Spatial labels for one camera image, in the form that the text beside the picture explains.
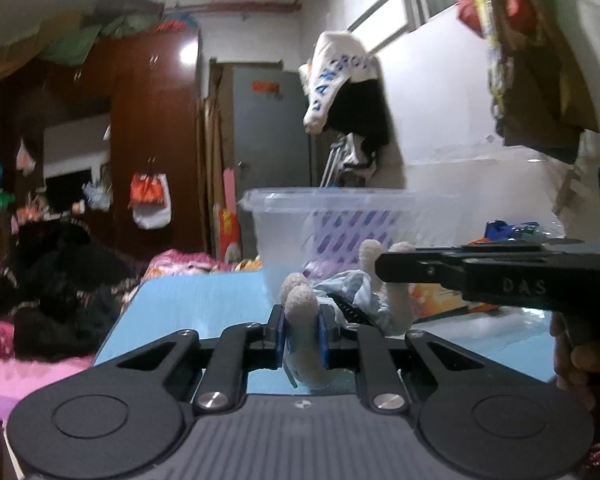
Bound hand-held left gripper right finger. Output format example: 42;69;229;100
319;309;504;414

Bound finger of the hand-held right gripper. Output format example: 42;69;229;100
374;248;462;287

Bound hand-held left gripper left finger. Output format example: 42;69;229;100
99;304;287;415

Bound beige plush toy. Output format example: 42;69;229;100
279;240;422;391

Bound person's right hand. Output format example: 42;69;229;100
551;311;600;412

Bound orange packet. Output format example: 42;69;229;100
411;284;470;322

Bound blue plastic toy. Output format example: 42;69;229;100
469;220;566;247

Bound purple perforated basket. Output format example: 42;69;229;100
302;207;402;282

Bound large clear plastic bin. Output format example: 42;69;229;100
409;144;567;248

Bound clear plastic storage bin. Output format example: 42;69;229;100
237;186;481;313

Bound beige hanging cloth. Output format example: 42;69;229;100
551;130;600;242

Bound red and yellow packet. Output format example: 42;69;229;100
218;206;242;262

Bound pink floral blanket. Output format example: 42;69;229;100
0;248;243;426

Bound metal folding rack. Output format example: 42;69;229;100
319;137;348;190

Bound black hanging garment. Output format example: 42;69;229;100
325;79;394;162

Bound grey door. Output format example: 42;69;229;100
229;61;317;192

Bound orange and white bag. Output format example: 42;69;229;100
128;172;173;231

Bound brown hanging bag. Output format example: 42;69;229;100
487;0;600;165

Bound cardboard sheets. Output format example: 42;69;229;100
199;57;237;263

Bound white cloth with blue print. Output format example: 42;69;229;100
298;30;384;135

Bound pile of black clothes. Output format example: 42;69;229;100
0;219;148;362

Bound brown wooden wardrobe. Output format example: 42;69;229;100
0;29;207;266

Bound red hanging bag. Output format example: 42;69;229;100
456;0;537;38

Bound pink and white bag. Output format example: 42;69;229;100
15;138;36;177

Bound bags atop wardrobe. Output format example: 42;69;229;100
0;0;202;88

